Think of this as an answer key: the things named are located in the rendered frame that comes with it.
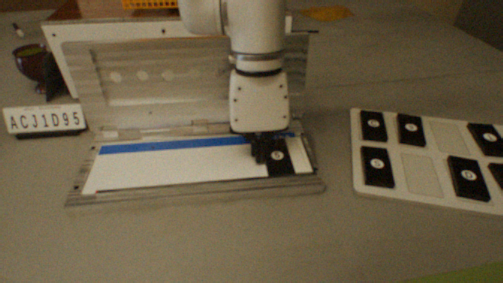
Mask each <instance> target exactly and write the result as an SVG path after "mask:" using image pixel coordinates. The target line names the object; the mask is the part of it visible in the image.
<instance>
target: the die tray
mask: <svg viewBox="0 0 503 283"><path fill-rule="evenodd" d="M361 110H365V111H373V110H366V109H351V110H350V146H351V167H352V188H353V193H355V194H356V195H360V196H364V197H370V198H375V199H379V200H384V201H393V202H398V203H404V204H412V205H418V206H422V207H432V208H437V209H442V210H447V211H451V212H457V213H465V214H471V215H476V216H484V217H490V218H494V219H503V193H502V190H501V189H500V187H499V185H498V184H497V182H496V181H495V179H494V177H493V176H492V175H491V172H490V170H489V169H488V168H487V166H488V165H489V164H490V162H495V163H503V158H496V156H484V155H483V153H482V152H481V149H480V148H479V147H478V145H477V143H476V142H475V140H474V138H473V136H471V134H470V133H469V131H468V130H467V128H466V125H467V123H468V122H472V121H460V120H452V119H446V118H433V117H426V116H421V120H422V125H423V128H424V135H425V138H426V143H427V144H426V146H425V148H423V147H414V146H409V145H405V144H399V141H398V134H397V121H396V116H397V113H393V112H382V113H383V117H384V121H385V128H386V132H387V135H388V140H387V142H381V141H368V140H363V139H362V128H361V121H360V111H361ZM373 112H379V111H373ZM362 146H368V147H381V148H387V151H388V154H389V158H390V162H391V168H392V172H393V175H394V182H395V186H394V188H393V189H389V188H382V187H376V186H365V181H364V175H363V168H362V156H361V147H362ZM448 155H453V156H461V157H466V158H467V159H475V160H477V161H478V163H479V166H480V168H481V172H482V174H483V177H484V181H485V183H486V185H487V187H488V190H489V192H490V196H491V200H490V201H489V203H486V202H482V201H476V200H472V199H467V198H460V197H457V196H456V195H455V192H454V186H453V183H452V180H451V174H450V171H449V167H448V162H447V158H448Z"/></svg>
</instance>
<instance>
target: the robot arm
mask: <svg viewBox="0 0 503 283"><path fill-rule="evenodd" d="M286 4H287V0H177V6H178V8H179V12H180V18H181V20H182V23H183V27H184V28H186V30H187V31H188V32H190V33H192V34H196V35H228V36H229V37H230V38H231V51H232V52H233V55H230V56H229V61H230V64H234V65H236V68H235V69H234V70H232V71H231V80H230V93H229V106H230V121H231V124H230V127H229V132H230V134H234V135H241V136H244V137H245V138H246V139H248V140H249V141H250V142H251V157H254V158H255V162H256V163H259V162H264V157H265V156H268V143H269V142H270V139H271V138H272V137H273V136H274V135H275V134H276V133H279V132H283V131H285V130H288V124H289V123H290V95H289V85H288V78H287V71H286V70H284V69H283V68H281V67H282V66H283V65H284V60H285V32H286ZM260 131H261V135H260V137H259V138H258V139H257V136H256V135H255V132H260Z"/></svg>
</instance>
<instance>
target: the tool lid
mask: <svg viewBox="0 0 503 283"><path fill-rule="evenodd" d="M309 37H310V34H309V33H308V32H288V33H285V60H284V65H283V66H282V67H281V68H283V69H284V70H286V71H287V78H288V85H289V95H290V114H293V116H294V117H302V107H303V98H304V90H305V82H306V73H307V64H308V47H309ZM60 47H61V51H62V53H63V55H64V57H65V60H66V62H67V66H68V69H69V71H70V75H71V78H72V80H73V84H74V87H75V89H76V93H77V95H78V97H79V99H80V102H81V105H82V108H83V111H84V113H85V117H86V119H87V122H88V126H89V129H90V131H97V130H100V129H101V127H104V126H116V127H117V130H119V129H132V128H139V132H140V133H148V132H160V131H169V130H170V129H169V126H180V125H191V124H192V120H200V119H207V121H208V123H209V124H214V123H226V122H231V121H230V106H229V93H230V80H231V71H232V70H234V69H235V68H236V65H234V64H230V61H229V56H230V55H233V52H232V51H231V38H230V37H229V36H228V35H214V36H196V37H160V38H141V39H122V40H86V41H67V42H63V43H61V44H60ZM217 67H222V68H223V69H224V70H225V74H224V75H223V76H222V77H217V76H216V75H215V74H214V70H215V69H216V68H217ZM193 68H195V69H197V70H198V71H199V73H200V74H199V76H198V77H196V79H193V77H191V76H190V75H189V71H190V70H191V69H193ZM165 70H171V71H172V72H173V73H174V77H173V78H172V79H166V78H165V77H164V75H163V72H164V71H165ZM138 71H144V72H146V73H147V74H148V79H147V80H140V79H139V78H138V77H137V72H138ZM110 73H119V74H120V75H121V81H119V82H116V81H114V80H113V79H112V78H111V77H110Z"/></svg>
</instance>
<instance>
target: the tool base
mask: <svg viewBox="0 0 503 283"><path fill-rule="evenodd" d="M299 120H300V117H292V115H291V114H290V123H289V124H288V130H285V131H283V132H280V133H285V132H295V134H296V137H303V140H304V142H305V146H306V148H307V151H308V152H309V154H310V157H311V160H312V162H313V164H314V167H315V168H318V167H317V164H316V162H315V159H314V156H313V153H312V152H311V149H310V146H309V144H308V142H307V140H306V137H305V134H304V135H303V136H302V135H300V133H304V132H303V128H302V127H301V124H300V122H299ZM230 124H231V122H226V123H214V124H208V123H207V119H200V120H193V124H191V125H180V126H169V129H170V130H169V131H160V132H148V133H140V132H139V128H132V129H119V130H117V127H116V126H104V127H103V130H97V131H94V134H96V136H95V139H94V140H93V141H91V145H90V147H89V149H88V152H87V154H86V156H85V158H84V162H83V163H82V167H81V168H80V170H79V172H78V174H77V175H76V179H75V181H74V183H73V186H72V188H71V190H70V193H69V195H68V198H67V200H66V202H64V206H63V208H64V211H65V212H67V215H68V216H79V215H81V214H89V213H106V212H116V211H125V210H142V209H151V208H160V207H177V205H187V204H204V203H213V202H223V201H239V200H249V199H257V198H274V197H283V196H292V195H310V194H318V193H324V190H325V187H326V184H325V181H323V178H322V177H321V175H320V172H319V170H318V171H316V173H317V178H313V179H303V180H285V181H276V182H266V183H248V184H238V185H229V186H211V187H202V188H197V189H184V190H174V191H164V192H146V193H136V194H126V195H108V196H99V197H97V196H96V195H95V194H87V195H83V194H82V192H83V189H84V188H85V184H86V182H87V179H88V175H89V174H90V171H91V168H92V166H93V164H94V162H95V159H96V158H97V154H98V152H99V150H100V147H101V146H103V145H109V144H132V142H153V141H165V140H176V139H198V138H209V137H221V136H238V135H234V134H230V132H229V127H230ZM92 147H96V148H95V149H91V148H92ZM75 186H79V188H78V189H74V187H75Z"/></svg>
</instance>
